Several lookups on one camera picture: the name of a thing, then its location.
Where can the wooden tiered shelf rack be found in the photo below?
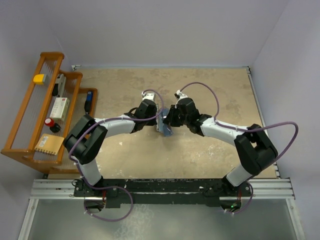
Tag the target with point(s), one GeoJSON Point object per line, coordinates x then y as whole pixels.
{"type": "Point", "coordinates": [29, 124]}

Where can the white red box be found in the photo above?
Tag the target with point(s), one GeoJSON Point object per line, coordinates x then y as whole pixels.
{"type": "Point", "coordinates": [59, 109]}

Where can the yellow grey eraser block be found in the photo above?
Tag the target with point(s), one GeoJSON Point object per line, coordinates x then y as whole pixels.
{"type": "Point", "coordinates": [41, 79]}

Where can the blue black utility knife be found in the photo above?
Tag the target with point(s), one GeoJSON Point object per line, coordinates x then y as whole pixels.
{"type": "Point", "coordinates": [88, 102]}

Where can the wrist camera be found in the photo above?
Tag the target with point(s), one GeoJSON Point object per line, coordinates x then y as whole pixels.
{"type": "Point", "coordinates": [179, 95]}
{"type": "Point", "coordinates": [151, 96]}

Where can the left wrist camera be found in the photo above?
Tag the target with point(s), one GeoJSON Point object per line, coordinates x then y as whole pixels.
{"type": "Point", "coordinates": [151, 96]}

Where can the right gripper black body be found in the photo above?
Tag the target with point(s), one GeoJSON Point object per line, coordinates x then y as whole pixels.
{"type": "Point", "coordinates": [176, 119]}

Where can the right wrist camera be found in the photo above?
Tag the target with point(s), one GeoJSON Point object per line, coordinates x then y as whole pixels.
{"type": "Point", "coordinates": [179, 95]}

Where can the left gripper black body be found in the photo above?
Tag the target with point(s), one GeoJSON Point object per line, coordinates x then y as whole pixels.
{"type": "Point", "coordinates": [150, 122]}

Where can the grey black stapler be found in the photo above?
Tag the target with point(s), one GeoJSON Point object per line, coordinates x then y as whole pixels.
{"type": "Point", "coordinates": [59, 86]}

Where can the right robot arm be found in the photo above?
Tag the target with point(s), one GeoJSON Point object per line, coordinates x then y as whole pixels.
{"type": "Point", "coordinates": [255, 150]}

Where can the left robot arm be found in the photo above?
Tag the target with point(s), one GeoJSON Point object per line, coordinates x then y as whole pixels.
{"type": "Point", "coordinates": [84, 141]}

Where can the white printed glasses case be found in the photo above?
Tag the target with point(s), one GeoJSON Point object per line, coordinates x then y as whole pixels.
{"type": "Point", "coordinates": [157, 126]}

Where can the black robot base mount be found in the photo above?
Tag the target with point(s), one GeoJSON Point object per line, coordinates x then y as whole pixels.
{"type": "Point", "coordinates": [210, 192]}

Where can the blue sunglasses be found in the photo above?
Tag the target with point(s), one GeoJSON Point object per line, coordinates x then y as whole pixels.
{"type": "Point", "coordinates": [168, 131]}

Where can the blue cleaning cloth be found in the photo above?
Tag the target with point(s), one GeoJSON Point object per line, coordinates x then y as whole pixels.
{"type": "Point", "coordinates": [162, 117]}

